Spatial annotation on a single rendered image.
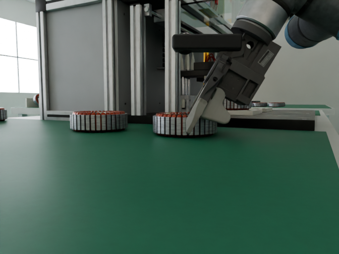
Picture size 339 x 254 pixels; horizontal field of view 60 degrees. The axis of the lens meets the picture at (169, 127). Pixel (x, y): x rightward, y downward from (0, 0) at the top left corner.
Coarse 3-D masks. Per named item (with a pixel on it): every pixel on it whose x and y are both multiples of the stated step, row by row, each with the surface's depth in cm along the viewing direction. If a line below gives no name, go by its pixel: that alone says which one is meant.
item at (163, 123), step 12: (156, 120) 49; (168, 120) 47; (180, 120) 46; (204, 120) 47; (156, 132) 49; (168, 132) 47; (180, 132) 46; (192, 132) 46; (204, 132) 47; (216, 132) 50
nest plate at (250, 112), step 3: (228, 111) 79; (231, 111) 78; (234, 111) 78; (237, 111) 78; (240, 111) 77; (243, 111) 77; (246, 111) 77; (249, 111) 76; (252, 111) 76; (255, 111) 80; (258, 111) 84; (261, 111) 89; (231, 114) 79; (234, 114) 78; (237, 114) 78; (240, 114) 77; (243, 114) 77; (246, 114) 77; (249, 114) 76; (252, 114) 76; (255, 114) 80
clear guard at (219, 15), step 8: (208, 0) 75; (216, 0) 74; (224, 0) 74; (232, 0) 74; (240, 0) 74; (184, 8) 80; (192, 8) 80; (200, 8) 80; (208, 8) 80; (216, 8) 80; (224, 8) 80; (232, 8) 80; (240, 8) 80; (200, 16) 88; (208, 16) 88; (216, 16) 88; (224, 16) 88; (232, 16) 88; (208, 24) 97; (216, 24) 97
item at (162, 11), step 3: (159, 9) 81; (162, 9) 81; (159, 12) 81; (162, 12) 81; (162, 15) 81; (156, 18) 82; (162, 18) 81; (156, 21) 82; (159, 21) 81; (162, 21) 81; (159, 24) 84; (162, 24) 84
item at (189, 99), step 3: (183, 96) 88; (186, 96) 88; (189, 96) 88; (192, 96) 90; (195, 96) 92; (186, 99) 88; (189, 99) 88; (192, 99) 90; (186, 102) 88; (189, 102) 88; (192, 102) 90; (186, 105) 88; (189, 105) 88; (186, 108) 88; (189, 108) 88; (183, 111) 89; (186, 111) 88
